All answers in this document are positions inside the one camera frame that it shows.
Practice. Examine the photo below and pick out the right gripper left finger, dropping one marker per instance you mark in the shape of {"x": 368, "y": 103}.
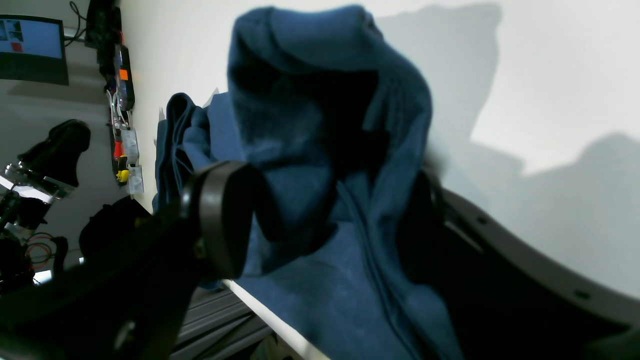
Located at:
{"x": 129, "y": 302}

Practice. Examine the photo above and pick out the blue T-shirt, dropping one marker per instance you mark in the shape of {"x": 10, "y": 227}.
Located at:
{"x": 336, "y": 121}

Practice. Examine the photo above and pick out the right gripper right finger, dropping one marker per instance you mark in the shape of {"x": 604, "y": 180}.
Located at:
{"x": 505, "y": 300}

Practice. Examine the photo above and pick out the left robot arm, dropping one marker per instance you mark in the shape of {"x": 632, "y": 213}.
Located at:
{"x": 45, "y": 173}

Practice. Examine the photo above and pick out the computer monitor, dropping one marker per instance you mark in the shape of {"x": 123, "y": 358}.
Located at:
{"x": 33, "y": 49}

